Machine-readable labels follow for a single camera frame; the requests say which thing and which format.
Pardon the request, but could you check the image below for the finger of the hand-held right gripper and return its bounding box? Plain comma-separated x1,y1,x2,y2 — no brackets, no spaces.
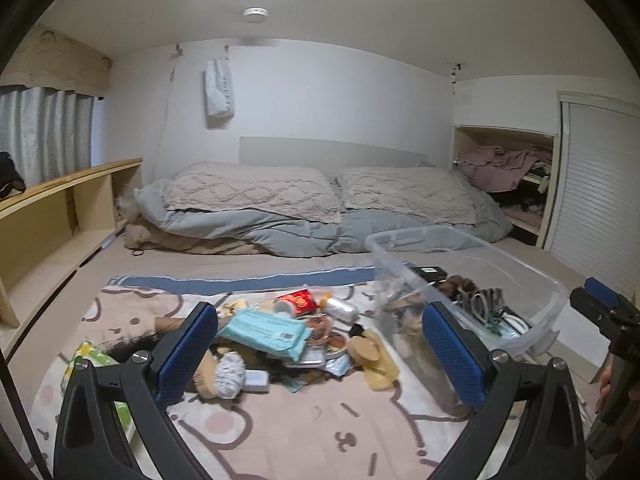
570,276,640,342

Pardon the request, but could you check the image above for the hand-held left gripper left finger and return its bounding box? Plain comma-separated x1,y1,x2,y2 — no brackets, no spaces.
52,301,219,480

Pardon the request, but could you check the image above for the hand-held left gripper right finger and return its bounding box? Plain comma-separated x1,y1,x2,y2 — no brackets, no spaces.
422,301,588,480

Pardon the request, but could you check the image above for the clear plastic storage bin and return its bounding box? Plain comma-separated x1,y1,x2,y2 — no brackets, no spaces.
364,225,571,415

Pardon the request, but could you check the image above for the person's right hand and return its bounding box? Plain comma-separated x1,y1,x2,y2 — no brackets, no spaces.
596,357,615,413

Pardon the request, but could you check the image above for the white knitted ball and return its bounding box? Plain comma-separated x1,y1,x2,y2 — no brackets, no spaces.
215,352,249,401

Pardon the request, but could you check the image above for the black feather duster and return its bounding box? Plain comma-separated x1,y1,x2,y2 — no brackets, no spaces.
97,332,167,367

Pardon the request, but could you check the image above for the brown furry item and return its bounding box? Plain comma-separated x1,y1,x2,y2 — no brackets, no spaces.
435,275,477,302

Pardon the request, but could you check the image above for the teal wet wipes pack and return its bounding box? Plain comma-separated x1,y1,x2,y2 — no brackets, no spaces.
217,308,309,362

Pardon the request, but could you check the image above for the black box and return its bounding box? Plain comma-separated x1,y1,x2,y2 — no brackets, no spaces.
412,266,449,286

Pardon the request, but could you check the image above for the green dotted tissue pack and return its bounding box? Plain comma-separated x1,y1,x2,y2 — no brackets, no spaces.
60,341,135,437

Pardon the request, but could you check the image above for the round wooden disc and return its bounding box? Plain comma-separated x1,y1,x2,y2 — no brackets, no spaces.
347,330,384,364

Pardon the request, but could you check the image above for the silver foil tube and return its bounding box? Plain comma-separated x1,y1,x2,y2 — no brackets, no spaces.
320,296,359,324

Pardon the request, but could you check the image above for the white louvre door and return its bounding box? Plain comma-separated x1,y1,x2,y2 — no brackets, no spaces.
542,91,640,312

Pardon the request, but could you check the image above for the red small box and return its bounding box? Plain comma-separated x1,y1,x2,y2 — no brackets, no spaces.
274,290,321,317

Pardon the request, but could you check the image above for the dark clothes pile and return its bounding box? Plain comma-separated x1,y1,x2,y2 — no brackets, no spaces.
487,175,549,212

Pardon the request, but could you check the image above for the cartoon printed blanket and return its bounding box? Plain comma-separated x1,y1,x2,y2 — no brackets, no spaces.
30,267,593,480

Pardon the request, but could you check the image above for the grey duvet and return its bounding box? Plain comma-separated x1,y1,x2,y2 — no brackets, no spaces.
135,162,514,259

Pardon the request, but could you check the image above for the beige quilted pillow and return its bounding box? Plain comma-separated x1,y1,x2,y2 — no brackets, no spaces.
334,166,479,226
165,161,342,225

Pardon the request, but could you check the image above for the pink clothes pile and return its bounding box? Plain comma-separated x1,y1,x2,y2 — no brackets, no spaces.
459,146,551,194

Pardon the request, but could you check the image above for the wooden bedside shelf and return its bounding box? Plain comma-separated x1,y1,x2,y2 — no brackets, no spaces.
0,158,144,329

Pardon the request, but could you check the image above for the grey headboard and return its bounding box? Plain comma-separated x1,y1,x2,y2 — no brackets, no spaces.
239,136,430,169

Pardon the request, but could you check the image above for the grey curtain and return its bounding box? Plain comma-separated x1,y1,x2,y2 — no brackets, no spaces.
0,85,96,189

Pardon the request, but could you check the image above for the white hanging bag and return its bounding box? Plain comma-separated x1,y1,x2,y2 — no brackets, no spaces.
203,58,235,119

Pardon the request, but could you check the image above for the beige printed curtain valance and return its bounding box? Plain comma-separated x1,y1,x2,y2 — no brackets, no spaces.
0,27,113,97

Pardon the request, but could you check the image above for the cardboard tube with rope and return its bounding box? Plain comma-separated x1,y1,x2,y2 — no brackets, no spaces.
152,316,192,337

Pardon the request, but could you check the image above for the orange elastic cord bundle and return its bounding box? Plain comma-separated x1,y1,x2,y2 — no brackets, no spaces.
306,315,334,344

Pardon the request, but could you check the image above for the wooden wall niche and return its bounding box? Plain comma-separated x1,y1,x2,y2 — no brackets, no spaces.
452,125,559,249

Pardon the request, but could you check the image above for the thin hanging cable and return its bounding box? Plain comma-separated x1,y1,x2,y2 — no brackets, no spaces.
152,57,176,172

